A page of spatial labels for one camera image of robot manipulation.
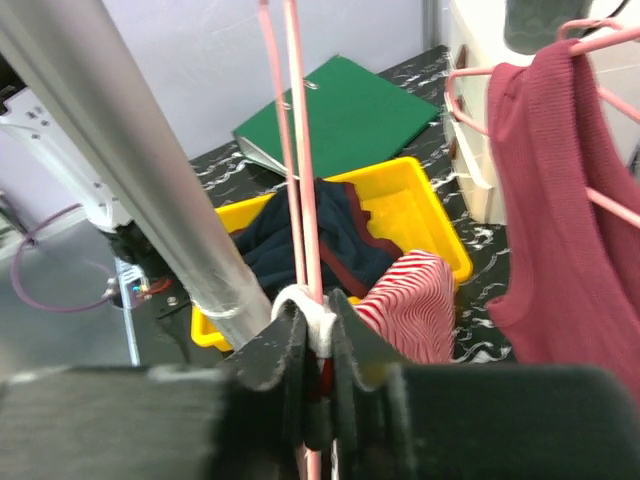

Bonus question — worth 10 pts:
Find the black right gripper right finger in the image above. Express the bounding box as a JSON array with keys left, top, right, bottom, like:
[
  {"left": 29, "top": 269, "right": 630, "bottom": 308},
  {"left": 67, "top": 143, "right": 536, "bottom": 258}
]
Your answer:
[{"left": 329, "top": 291, "right": 639, "bottom": 479}]

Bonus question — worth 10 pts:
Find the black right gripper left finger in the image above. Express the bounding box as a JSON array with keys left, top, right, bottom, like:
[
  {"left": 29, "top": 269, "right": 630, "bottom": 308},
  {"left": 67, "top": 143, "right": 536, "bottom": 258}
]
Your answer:
[{"left": 1, "top": 308, "right": 306, "bottom": 479}]

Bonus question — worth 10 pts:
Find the pink hanger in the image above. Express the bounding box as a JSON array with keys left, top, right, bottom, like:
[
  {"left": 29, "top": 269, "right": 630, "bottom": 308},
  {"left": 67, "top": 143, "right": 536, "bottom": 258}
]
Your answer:
[
  {"left": 257, "top": 0, "right": 326, "bottom": 480},
  {"left": 443, "top": 18, "right": 640, "bottom": 229}
]

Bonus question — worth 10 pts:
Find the red white striped tank top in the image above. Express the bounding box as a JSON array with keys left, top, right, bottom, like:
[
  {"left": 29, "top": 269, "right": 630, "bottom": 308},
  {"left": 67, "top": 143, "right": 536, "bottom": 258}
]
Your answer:
[{"left": 269, "top": 249, "right": 457, "bottom": 366}]

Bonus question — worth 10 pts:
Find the navy tank top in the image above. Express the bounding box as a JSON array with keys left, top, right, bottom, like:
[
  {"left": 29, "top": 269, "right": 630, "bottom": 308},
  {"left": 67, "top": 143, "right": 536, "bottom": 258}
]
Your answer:
[{"left": 231, "top": 179, "right": 403, "bottom": 300}]

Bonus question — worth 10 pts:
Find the maroon tank top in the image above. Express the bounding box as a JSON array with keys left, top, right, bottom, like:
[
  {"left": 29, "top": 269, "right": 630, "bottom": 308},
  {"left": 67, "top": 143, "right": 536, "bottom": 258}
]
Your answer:
[{"left": 487, "top": 39, "right": 639, "bottom": 394}]

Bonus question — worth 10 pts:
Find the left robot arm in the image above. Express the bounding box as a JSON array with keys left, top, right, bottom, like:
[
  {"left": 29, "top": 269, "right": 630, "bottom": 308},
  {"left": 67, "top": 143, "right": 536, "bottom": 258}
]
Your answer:
[{"left": 1, "top": 59, "right": 145, "bottom": 264}]

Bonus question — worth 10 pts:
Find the yellow plastic tray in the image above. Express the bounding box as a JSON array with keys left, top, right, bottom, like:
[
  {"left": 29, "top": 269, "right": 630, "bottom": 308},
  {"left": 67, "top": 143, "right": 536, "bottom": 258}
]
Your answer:
[{"left": 190, "top": 157, "right": 473, "bottom": 352}]

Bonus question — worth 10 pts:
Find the white drawer unit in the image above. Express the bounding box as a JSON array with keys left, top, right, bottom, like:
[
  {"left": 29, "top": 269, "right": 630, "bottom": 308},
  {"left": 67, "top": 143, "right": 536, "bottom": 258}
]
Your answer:
[{"left": 444, "top": 1, "right": 639, "bottom": 224}]

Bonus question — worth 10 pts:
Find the dark green mug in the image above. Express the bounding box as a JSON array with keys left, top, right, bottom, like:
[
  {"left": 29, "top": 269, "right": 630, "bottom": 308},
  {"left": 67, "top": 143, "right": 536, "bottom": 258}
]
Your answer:
[{"left": 502, "top": 0, "right": 631, "bottom": 54}]

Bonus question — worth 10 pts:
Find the green ring binder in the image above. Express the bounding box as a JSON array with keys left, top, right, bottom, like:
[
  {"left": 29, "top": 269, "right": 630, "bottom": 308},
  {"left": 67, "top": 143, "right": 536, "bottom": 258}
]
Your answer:
[{"left": 232, "top": 54, "right": 441, "bottom": 179}]

